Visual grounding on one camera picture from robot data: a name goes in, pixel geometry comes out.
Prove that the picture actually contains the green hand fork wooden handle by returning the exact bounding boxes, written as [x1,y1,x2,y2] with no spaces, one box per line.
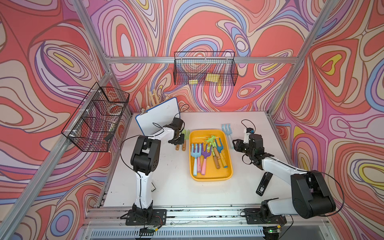
[182,130,190,151]

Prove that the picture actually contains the yellow plastic storage tray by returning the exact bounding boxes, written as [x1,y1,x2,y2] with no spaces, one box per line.
[187,129,233,182]

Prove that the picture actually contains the green three-prong rake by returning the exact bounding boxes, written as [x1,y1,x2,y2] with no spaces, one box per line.
[204,135,216,158]

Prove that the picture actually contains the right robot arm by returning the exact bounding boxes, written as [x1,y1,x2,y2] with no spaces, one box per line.
[232,134,336,220]

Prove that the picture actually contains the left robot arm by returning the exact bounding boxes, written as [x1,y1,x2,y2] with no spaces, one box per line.
[131,117,185,221]

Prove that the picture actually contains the blue framed whiteboard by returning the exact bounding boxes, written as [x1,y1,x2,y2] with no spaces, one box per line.
[136,98,180,136]

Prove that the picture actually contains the wooden utensils behind whiteboard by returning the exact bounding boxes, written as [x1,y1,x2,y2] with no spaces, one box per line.
[141,90,170,114]

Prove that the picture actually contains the black handheld scanner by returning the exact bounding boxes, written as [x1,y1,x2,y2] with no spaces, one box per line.
[256,172,273,197]

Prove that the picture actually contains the yellow sponge in basket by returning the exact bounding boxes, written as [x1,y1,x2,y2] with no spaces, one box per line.
[205,73,220,83]

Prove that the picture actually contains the small grey clip device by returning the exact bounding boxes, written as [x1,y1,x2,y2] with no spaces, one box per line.
[151,183,157,192]

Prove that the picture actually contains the green circuit board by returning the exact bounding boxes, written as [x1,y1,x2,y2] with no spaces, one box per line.
[139,228,159,236]

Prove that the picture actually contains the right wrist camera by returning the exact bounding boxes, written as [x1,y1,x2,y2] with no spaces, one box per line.
[244,128,255,144]

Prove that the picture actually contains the teal cultivator yellow handle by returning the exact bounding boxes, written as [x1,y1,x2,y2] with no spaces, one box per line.
[215,138,228,168]

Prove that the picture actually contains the light blue rake wooden handle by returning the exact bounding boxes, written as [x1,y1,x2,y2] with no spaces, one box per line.
[191,144,201,177]

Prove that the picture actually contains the black wire basket back wall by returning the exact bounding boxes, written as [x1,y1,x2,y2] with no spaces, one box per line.
[174,50,239,86]

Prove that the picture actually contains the black wire basket wall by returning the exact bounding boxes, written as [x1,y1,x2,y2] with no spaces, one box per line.
[174,50,239,86]
[61,83,130,152]

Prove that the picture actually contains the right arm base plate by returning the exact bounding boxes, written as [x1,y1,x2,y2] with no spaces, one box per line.
[243,207,287,226]

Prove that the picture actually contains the black wire basket left wall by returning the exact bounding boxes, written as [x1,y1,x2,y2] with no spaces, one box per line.
[61,83,130,152]

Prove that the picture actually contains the aluminium front rail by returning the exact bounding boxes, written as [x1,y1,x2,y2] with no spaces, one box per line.
[76,205,338,240]

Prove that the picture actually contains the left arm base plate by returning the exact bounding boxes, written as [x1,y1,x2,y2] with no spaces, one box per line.
[126,209,167,227]

